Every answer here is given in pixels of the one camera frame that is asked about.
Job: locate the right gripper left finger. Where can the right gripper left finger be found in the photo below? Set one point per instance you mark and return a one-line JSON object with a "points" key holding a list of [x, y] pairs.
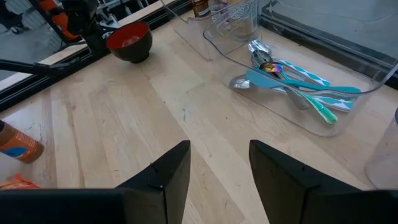
{"points": [[149, 199]]}

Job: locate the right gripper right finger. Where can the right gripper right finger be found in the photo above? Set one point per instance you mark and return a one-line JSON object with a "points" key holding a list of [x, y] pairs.
{"points": [[295, 199]]}

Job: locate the iridescent metal spoon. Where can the iridescent metal spoon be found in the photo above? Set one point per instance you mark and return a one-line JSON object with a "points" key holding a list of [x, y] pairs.
{"points": [[323, 112]]}

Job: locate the orange Maruchan ramen packet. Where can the orange Maruchan ramen packet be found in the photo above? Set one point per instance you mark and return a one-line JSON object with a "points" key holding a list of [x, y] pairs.
{"points": [[17, 184]]}

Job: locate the black lid jar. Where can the black lid jar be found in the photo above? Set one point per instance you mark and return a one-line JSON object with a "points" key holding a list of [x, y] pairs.
{"points": [[18, 146]]}

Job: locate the brown label spice jar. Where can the brown label spice jar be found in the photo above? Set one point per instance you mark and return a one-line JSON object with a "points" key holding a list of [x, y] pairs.
{"points": [[201, 7]]}

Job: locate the clear plastic bin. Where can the clear plastic bin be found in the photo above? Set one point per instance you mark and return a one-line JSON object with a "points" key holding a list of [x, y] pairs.
{"points": [[384, 155], [192, 34], [311, 124]]}

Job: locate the red bowl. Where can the red bowl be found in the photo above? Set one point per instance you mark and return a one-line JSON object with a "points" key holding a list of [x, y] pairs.
{"points": [[130, 40]]}

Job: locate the cluttered parts shelf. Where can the cluttered parts shelf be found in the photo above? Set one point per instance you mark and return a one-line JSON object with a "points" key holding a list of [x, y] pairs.
{"points": [[63, 23]]}

